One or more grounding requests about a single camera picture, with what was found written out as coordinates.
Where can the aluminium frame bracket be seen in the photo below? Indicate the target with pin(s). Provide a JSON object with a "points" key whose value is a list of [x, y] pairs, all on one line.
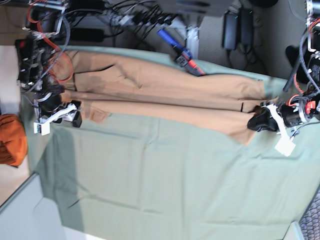
{"points": [[190, 36]]}

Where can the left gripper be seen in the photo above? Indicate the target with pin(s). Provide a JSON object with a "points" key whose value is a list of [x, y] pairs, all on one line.
{"points": [[295, 114]]}

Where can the green table cloth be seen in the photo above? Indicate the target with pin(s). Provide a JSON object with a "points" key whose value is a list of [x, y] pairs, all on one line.
{"points": [[145, 178]]}

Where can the blue clamp at centre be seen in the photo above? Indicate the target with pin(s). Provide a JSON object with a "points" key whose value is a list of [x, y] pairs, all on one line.
{"points": [[183, 57]]}

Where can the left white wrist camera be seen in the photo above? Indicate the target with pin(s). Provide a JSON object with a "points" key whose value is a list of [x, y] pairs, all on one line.
{"points": [[285, 147]]}

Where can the black power adapter pair left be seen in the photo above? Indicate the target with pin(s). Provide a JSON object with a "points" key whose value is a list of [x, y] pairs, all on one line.
{"points": [[230, 28]]}

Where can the folded orange cloth pile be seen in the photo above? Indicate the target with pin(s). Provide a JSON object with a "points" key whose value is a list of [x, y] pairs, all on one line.
{"points": [[13, 140]]}

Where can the black power adapter pair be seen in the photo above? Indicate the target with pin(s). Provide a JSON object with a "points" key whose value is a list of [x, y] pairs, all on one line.
{"points": [[246, 26], [230, 28]]}

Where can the black power brick left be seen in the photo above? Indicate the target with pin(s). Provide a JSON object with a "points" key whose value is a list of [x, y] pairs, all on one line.
{"points": [[87, 35]]}

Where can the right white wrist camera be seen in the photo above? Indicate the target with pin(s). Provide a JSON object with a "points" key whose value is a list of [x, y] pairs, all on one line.
{"points": [[42, 128]]}

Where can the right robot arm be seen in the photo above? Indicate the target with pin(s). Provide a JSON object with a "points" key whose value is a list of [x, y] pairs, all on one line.
{"points": [[44, 66]]}

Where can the tan orange T-shirt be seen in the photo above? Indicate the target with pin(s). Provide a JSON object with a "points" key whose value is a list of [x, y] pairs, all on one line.
{"points": [[115, 84]]}

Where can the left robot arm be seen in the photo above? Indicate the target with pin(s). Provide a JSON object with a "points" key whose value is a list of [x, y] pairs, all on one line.
{"points": [[305, 74]]}

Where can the black power adapter pair right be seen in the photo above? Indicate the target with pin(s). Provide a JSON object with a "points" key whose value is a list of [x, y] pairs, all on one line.
{"points": [[246, 26]]}

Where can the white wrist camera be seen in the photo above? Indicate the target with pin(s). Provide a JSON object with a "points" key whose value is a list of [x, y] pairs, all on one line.
{"points": [[42, 128], [285, 147]]}

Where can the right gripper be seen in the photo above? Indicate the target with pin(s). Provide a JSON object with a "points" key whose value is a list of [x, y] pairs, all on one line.
{"points": [[48, 104]]}

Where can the white plastic bin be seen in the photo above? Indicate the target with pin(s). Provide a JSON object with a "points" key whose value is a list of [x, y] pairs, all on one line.
{"points": [[28, 215]]}

